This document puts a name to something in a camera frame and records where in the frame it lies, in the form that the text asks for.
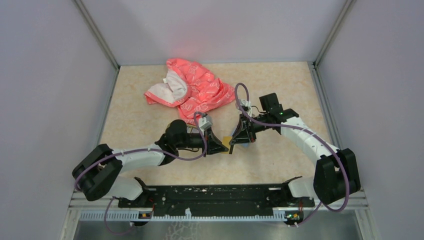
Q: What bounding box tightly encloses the pink patterned cloth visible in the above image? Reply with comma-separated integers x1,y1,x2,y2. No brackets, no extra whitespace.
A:
144,58,235,125

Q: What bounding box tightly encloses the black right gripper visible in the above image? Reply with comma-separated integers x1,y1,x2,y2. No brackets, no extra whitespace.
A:
229,111,270,145

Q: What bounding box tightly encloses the purple cable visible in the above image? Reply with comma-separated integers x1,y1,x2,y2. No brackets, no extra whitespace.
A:
234,82,351,227
73,111,210,236

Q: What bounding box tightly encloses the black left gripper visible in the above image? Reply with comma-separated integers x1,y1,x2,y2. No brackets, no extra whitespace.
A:
176,127,229,158

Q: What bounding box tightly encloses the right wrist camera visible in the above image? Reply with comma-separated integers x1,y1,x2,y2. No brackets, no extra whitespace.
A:
235,98,252,117

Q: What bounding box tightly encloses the beige blue card holder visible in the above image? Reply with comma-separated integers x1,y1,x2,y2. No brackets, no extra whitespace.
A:
237,142,254,148

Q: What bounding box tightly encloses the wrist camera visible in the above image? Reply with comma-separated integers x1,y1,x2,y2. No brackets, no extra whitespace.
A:
198,113,213,132
235,98,252,117

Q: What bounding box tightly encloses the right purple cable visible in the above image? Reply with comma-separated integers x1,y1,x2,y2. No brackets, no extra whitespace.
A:
234,82,351,227

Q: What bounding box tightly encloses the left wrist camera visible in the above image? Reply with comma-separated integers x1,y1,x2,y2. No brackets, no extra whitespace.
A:
198,113,213,132

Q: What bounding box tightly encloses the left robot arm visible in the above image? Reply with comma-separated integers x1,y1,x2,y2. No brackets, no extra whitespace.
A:
72,117,229,207

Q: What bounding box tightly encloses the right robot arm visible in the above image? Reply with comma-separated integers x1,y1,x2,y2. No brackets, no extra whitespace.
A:
229,93,361,206

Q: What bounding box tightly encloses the white slotted cable duct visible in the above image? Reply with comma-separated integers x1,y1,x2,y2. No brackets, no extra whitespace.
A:
79,210,288,222

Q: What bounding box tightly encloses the gold black-stripe credit card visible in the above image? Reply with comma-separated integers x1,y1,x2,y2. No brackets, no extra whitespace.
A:
221,136,234,155

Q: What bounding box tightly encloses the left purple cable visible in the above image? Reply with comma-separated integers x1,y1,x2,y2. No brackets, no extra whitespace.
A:
73,111,210,236

